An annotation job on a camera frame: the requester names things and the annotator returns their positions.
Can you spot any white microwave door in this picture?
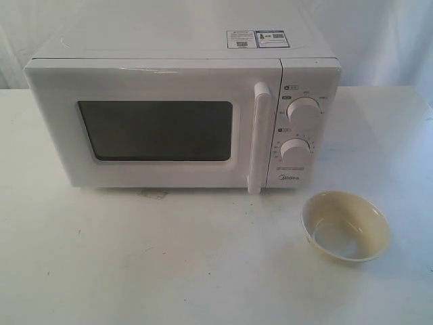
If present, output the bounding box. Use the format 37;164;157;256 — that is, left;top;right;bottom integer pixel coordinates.
24;59;282;194

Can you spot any cream ceramic bowl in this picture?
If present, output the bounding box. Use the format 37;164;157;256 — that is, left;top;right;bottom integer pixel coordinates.
300;190;392;267

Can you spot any white Midea microwave oven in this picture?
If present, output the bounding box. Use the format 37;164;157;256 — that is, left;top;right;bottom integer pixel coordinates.
24;10;341;194

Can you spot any clear tape piece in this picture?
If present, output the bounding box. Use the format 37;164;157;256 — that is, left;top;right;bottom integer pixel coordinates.
139;189;168;200

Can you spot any white lower timer knob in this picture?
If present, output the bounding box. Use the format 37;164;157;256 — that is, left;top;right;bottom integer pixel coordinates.
280;138;311;163

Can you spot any white upper power knob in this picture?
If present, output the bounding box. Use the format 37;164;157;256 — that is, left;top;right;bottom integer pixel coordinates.
286;97;321;129

